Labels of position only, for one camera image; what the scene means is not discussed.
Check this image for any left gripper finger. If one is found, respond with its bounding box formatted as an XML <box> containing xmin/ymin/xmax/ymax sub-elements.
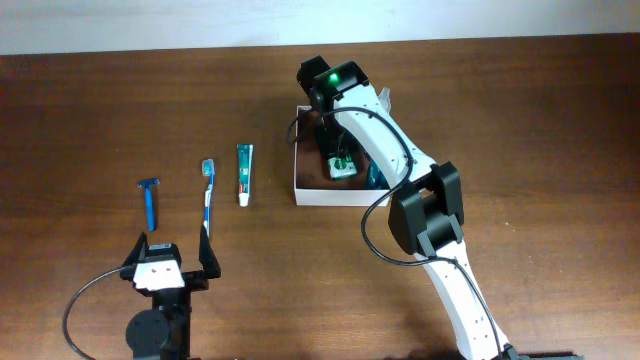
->
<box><xmin>122</xmin><ymin>232</ymin><xmax>148</xmax><ymax>267</ymax></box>
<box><xmin>199</xmin><ymin>225</ymin><xmax>221</xmax><ymax>279</ymax></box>

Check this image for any blue disposable razor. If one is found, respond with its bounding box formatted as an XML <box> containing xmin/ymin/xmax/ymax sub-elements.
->
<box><xmin>137</xmin><ymin>178</ymin><xmax>160</xmax><ymax>232</ymax></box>

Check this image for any blue white toothbrush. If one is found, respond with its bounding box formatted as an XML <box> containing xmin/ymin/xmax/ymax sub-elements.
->
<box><xmin>201</xmin><ymin>159</ymin><xmax>215</xmax><ymax>235</ymax></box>

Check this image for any clear purple spray bottle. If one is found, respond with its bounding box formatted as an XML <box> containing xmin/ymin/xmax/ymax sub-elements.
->
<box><xmin>378</xmin><ymin>87</ymin><xmax>391</xmax><ymax>113</ymax></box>

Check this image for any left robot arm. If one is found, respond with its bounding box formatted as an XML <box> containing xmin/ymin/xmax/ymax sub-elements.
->
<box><xmin>120</xmin><ymin>224</ymin><xmax>221</xmax><ymax>360</ymax></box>

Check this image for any white cardboard box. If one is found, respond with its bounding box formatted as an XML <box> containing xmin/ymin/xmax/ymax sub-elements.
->
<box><xmin>293</xmin><ymin>133</ymin><xmax>389</xmax><ymax>207</ymax></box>

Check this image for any left black cable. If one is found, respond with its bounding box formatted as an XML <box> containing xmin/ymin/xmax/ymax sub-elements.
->
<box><xmin>62</xmin><ymin>265</ymin><xmax>136</xmax><ymax>360</ymax></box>

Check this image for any green soap packet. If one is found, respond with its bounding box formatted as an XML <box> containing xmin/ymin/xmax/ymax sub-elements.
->
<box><xmin>328</xmin><ymin>154</ymin><xmax>358</xmax><ymax>180</ymax></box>

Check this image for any black cable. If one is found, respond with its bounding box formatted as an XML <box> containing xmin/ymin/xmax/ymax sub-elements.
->
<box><xmin>285</xmin><ymin>106</ymin><xmax>505</xmax><ymax>360</ymax></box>
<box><xmin>62</xmin><ymin>265</ymin><xmax>136</xmax><ymax>360</ymax></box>

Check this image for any green toothpaste tube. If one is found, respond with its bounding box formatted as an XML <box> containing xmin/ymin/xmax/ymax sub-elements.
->
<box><xmin>237</xmin><ymin>144</ymin><xmax>254</xmax><ymax>207</ymax></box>

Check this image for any blue mouthwash bottle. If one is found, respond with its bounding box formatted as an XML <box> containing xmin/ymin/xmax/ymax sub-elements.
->
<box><xmin>366</xmin><ymin>161</ymin><xmax>389</xmax><ymax>190</ymax></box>

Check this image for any right black cable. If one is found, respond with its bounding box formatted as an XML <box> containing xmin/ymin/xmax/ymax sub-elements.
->
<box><xmin>285</xmin><ymin>106</ymin><xmax>505</xmax><ymax>360</ymax></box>

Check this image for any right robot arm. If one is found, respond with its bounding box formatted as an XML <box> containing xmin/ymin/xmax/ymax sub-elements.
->
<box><xmin>296</xmin><ymin>56</ymin><xmax>509</xmax><ymax>359</ymax></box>

